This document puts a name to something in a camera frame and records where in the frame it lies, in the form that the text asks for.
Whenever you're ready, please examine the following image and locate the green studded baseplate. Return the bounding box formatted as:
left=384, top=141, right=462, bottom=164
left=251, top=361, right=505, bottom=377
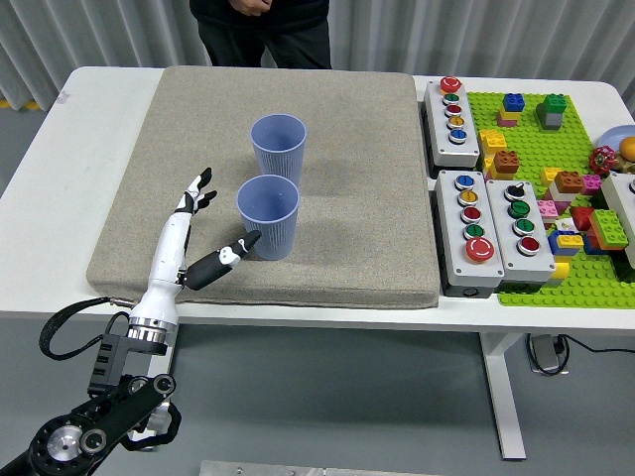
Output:
left=465, top=91, right=635, bottom=309

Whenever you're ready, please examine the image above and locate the orange toy bun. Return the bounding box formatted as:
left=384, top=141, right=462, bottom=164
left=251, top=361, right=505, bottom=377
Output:
left=617, top=137, right=635, bottom=175

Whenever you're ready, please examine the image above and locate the black power cable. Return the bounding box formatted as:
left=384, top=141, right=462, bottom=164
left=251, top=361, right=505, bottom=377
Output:
left=560, top=334, right=635, bottom=354

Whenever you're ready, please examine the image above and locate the person's left hand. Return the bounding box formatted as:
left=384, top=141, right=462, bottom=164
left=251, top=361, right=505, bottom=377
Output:
left=232, top=0, right=274, bottom=17

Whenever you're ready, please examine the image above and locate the lilac plate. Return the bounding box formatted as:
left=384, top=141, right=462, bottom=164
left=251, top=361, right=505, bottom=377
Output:
left=598, top=125, right=635, bottom=153

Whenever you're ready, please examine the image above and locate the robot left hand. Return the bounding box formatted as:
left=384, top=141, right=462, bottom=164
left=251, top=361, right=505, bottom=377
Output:
left=128, top=167, right=263, bottom=329

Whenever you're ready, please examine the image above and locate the orange toy brick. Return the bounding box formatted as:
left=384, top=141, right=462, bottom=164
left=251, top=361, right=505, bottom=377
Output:
left=593, top=228, right=630, bottom=252

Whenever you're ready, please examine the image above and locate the grey selector switch control box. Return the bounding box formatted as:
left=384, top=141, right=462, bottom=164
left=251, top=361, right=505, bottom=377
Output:
left=485, top=178, right=558, bottom=293

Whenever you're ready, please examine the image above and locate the red valve handwheel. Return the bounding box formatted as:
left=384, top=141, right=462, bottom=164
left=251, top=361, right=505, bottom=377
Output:
left=588, top=146, right=618, bottom=176

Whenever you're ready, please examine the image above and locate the large green toy brick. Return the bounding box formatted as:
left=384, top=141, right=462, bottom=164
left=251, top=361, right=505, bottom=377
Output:
left=588, top=208, right=627, bottom=242

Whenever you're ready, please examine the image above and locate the grey-brown fabric mat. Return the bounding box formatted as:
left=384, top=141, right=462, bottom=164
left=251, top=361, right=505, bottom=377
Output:
left=85, top=64, right=442, bottom=309

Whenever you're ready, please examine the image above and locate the red toy brick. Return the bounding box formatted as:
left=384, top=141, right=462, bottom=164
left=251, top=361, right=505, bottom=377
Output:
left=570, top=206, right=596, bottom=232

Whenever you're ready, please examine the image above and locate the grey curtain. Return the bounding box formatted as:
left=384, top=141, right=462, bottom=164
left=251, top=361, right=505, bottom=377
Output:
left=0, top=0, right=635, bottom=113

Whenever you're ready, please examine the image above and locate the grey five-button control box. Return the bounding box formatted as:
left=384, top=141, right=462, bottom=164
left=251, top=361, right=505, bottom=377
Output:
left=433, top=169, right=506, bottom=298
left=420, top=76, right=481, bottom=170

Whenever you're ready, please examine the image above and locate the brown toy brick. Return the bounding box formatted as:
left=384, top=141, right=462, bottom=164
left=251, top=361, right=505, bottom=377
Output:
left=492, top=150, right=521, bottom=178
left=554, top=171, right=585, bottom=194

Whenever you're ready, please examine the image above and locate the blue ribbed plastic cup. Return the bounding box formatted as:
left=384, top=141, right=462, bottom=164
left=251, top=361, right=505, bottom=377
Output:
left=249, top=113, right=308, bottom=187
left=236, top=174, right=301, bottom=262

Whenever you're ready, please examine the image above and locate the white power strip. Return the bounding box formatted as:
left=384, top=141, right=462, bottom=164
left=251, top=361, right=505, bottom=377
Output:
left=526, top=332, right=572, bottom=376

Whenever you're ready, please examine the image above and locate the white control box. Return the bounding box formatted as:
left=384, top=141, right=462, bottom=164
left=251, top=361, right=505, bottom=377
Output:
left=589, top=172, right=635, bottom=282

